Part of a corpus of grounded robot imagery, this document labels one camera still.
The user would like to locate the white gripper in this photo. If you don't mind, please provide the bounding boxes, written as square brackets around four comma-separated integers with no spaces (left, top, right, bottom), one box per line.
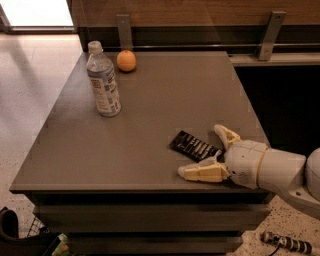
[178,124,306,193]

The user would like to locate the black rxbar chocolate bar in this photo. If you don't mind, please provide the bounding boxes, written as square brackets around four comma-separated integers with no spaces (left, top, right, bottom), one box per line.
[169,130,223,162]

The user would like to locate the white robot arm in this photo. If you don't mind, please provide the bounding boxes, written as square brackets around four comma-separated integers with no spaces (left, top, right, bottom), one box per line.
[178,124,320,219]

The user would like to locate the upper grey drawer front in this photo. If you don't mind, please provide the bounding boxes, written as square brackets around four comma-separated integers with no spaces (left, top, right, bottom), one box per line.
[34,204,270,233]

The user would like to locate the grey drawer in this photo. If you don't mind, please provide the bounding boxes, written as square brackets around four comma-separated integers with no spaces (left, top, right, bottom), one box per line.
[34,204,270,233]
[69,236,242,255]

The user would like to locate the lower grey drawer front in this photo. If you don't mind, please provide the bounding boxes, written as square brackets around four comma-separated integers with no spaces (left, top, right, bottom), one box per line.
[69,236,242,255]

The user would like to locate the grey drawer cabinet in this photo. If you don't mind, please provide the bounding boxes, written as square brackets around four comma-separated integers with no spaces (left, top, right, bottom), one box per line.
[9,50,290,256]

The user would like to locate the black striped cylindrical tool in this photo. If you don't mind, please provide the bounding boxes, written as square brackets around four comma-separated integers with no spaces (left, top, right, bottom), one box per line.
[260,231,313,256]

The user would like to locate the grey side shelf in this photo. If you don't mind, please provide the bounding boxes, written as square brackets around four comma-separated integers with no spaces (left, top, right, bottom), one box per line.
[229,53,320,67]

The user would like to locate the orange fruit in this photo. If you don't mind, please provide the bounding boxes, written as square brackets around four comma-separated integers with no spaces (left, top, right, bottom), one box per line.
[117,50,136,72]

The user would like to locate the clear plastic water bottle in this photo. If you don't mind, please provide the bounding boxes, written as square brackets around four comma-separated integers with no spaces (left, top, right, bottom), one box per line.
[86,41,121,117]

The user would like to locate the green snack package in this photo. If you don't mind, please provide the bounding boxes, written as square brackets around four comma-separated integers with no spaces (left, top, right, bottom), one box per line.
[51,234,77,256]

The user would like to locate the right metal wall bracket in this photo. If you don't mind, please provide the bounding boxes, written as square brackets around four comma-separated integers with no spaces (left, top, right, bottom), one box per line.
[257,11,286,61]

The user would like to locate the metal wall bracket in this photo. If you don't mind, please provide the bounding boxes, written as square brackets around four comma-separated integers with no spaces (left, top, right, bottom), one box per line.
[116,14,133,50]
[257,11,286,61]

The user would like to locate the left metal wall bracket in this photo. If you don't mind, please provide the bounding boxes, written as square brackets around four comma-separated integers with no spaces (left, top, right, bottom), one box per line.
[116,14,133,50]

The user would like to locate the black wire basket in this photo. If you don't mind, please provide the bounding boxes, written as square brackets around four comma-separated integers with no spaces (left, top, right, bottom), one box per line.
[0,206,58,256]

